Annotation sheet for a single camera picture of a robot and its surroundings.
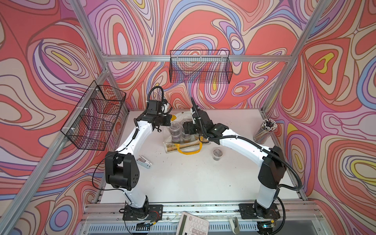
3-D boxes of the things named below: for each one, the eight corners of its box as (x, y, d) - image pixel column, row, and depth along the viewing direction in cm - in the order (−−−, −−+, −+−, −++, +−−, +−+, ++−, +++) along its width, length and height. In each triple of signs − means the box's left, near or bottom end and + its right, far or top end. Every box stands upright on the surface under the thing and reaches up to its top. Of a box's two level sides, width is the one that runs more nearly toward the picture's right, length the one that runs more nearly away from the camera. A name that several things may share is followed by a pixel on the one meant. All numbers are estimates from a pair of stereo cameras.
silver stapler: (137, 162, 93) (135, 160, 91) (141, 157, 96) (140, 155, 93) (149, 169, 90) (148, 167, 88) (153, 164, 93) (152, 161, 90)
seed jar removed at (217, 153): (212, 160, 93) (214, 156, 89) (212, 153, 97) (213, 148, 93) (221, 160, 93) (223, 156, 89) (220, 153, 97) (221, 148, 93)
